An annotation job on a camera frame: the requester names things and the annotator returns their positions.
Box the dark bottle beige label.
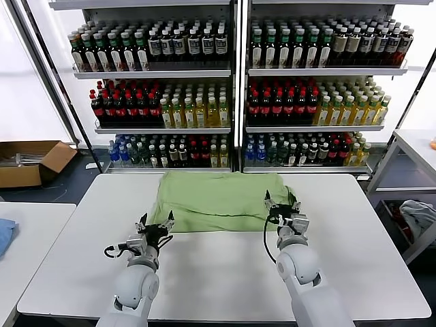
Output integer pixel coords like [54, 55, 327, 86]
[346, 27, 362, 66]
[332, 29, 348, 66]

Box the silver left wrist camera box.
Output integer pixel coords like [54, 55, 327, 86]
[125, 236, 147, 255]

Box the yellow drink bottle green label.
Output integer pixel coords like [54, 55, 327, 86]
[340, 95, 354, 127]
[374, 95, 391, 125]
[364, 95, 379, 126]
[313, 96, 330, 127]
[328, 95, 343, 127]
[352, 95, 367, 127]

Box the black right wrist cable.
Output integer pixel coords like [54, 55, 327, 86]
[262, 217, 283, 265]

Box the dark bottle white label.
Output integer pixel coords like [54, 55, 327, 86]
[384, 28, 400, 66]
[359, 29, 374, 66]
[187, 29, 202, 63]
[372, 28, 388, 66]
[214, 28, 228, 63]
[147, 30, 161, 63]
[172, 29, 186, 63]
[160, 29, 174, 63]
[201, 29, 215, 63]

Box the small white side table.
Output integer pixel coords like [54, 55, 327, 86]
[0, 202, 78, 327]

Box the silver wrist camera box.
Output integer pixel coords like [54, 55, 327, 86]
[289, 213, 310, 236]
[125, 236, 147, 255]

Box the open cardboard box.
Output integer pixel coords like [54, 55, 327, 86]
[0, 140, 78, 189]

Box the metal parts bundle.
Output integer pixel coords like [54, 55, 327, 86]
[15, 153, 45, 168]

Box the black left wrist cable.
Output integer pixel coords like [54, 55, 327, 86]
[104, 243, 130, 260]

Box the reddish drink bottle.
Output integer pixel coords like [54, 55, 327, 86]
[396, 26, 414, 67]

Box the grey shelf unit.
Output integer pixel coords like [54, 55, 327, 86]
[239, 0, 433, 181]
[48, 0, 240, 175]

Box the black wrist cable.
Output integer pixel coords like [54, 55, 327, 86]
[262, 217, 283, 265]
[104, 243, 130, 260]

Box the black slanted frame post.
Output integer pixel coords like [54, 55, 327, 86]
[403, 47, 436, 132]
[20, 0, 104, 173]

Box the blue folded cloth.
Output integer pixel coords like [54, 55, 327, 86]
[0, 217, 18, 260]

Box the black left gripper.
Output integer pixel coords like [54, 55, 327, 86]
[135, 210, 174, 251]

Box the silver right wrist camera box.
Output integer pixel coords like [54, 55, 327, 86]
[289, 213, 310, 236]

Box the large white work table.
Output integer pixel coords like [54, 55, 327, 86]
[16, 173, 432, 323]

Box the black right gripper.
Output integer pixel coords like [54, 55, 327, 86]
[264, 187, 302, 226]

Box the dark bottle green cap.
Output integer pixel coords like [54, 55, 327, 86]
[82, 33, 99, 73]
[277, 28, 292, 68]
[291, 28, 305, 68]
[318, 29, 332, 68]
[305, 29, 318, 68]
[121, 31, 137, 72]
[264, 29, 278, 68]
[108, 32, 124, 73]
[95, 32, 111, 73]
[251, 29, 265, 68]
[134, 31, 150, 72]
[70, 33, 86, 73]

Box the dark storage bin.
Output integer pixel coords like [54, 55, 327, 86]
[379, 199, 415, 255]

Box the grey metal frame table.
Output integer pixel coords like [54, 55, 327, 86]
[366, 129, 436, 265]

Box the cola bottle red cap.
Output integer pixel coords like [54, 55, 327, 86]
[271, 90, 284, 125]
[306, 90, 319, 125]
[283, 90, 296, 125]
[200, 141, 211, 168]
[102, 93, 116, 127]
[189, 141, 200, 168]
[90, 91, 105, 127]
[294, 90, 307, 125]
[339, 139, 351, 166]
[136, 93, 151, 127]
[247, 90, 261, 125]
[148, 93, 162, 127]
[260, 90, 273, 125]
[125, 93, 139, 127]
[328, 140, 340, 166]
[113, 93, 127, 127]

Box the grey crumpled garment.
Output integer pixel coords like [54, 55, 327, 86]
[399, 200, 436, 243]

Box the green polo shirt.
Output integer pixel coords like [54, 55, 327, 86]
[149, 171, 302, 234]

